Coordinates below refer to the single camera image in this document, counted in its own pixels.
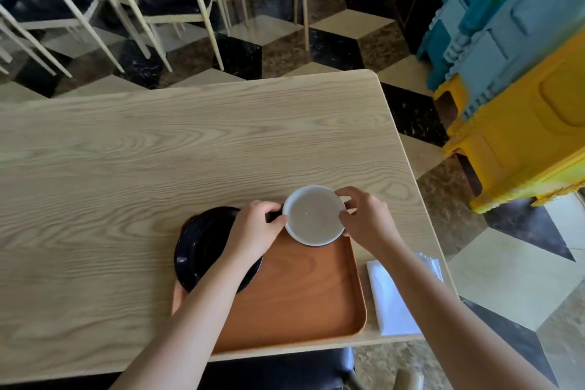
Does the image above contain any person's right hand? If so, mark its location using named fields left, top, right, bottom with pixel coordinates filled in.
left=336, top=187, right=406, bottom=258

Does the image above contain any person's left hand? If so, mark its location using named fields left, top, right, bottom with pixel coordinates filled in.
left=222, top=200, right=289, bottom=267

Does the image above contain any white round bowl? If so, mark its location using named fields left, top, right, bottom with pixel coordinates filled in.
left=282, top=185, right=346, bottom=247

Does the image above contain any person's right forearm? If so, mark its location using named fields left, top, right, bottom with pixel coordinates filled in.
left=366, top=239, right=556, bottom=390

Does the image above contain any person's left forearm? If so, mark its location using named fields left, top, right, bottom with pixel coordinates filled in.
left=110, top=252, right=257, bottom=390

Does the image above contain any brown wooden tray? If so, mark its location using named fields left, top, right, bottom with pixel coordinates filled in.
left=171, top=216, right=368, bottom=355

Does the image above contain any black round plate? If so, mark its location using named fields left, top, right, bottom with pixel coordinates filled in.
left=174, top=206, right=282, bottom=293

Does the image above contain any white paper napkin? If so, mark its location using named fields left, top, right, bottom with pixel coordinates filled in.
left=366, top=253, right=444, bottom=337

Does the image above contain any yellow plastic stool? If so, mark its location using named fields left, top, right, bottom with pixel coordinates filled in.
left=432, top=28, right=585, bottom=215

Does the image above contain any teal plastic stool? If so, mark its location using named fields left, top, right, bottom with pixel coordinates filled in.
left=415, top=0, right=486, bottom=91

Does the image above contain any light blue plastic stool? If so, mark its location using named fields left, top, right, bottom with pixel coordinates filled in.
left=442, top=0, right=585, bottom=122

